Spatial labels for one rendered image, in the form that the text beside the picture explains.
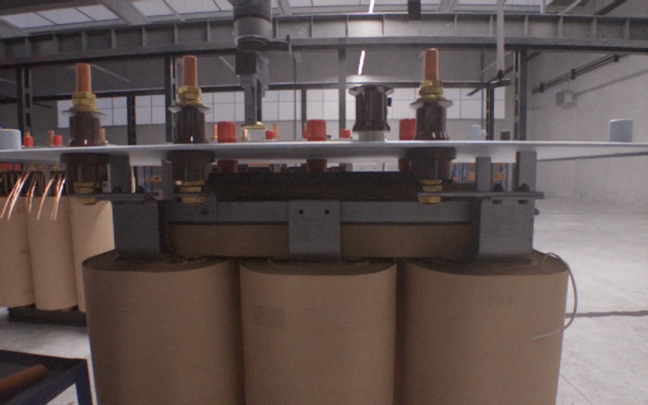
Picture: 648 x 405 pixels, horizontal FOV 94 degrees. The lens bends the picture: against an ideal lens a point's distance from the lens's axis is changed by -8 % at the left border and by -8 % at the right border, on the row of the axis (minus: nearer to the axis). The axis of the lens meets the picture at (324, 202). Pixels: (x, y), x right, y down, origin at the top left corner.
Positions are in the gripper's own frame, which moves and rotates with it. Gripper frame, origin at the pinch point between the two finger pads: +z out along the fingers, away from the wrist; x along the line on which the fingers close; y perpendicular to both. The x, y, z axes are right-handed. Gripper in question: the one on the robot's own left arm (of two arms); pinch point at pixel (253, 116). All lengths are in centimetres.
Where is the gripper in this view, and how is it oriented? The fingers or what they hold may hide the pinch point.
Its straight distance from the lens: 82.2
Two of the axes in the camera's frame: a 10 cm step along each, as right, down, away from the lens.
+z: 0.1, 10.0, 0.8
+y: -10.0, 0.0, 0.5
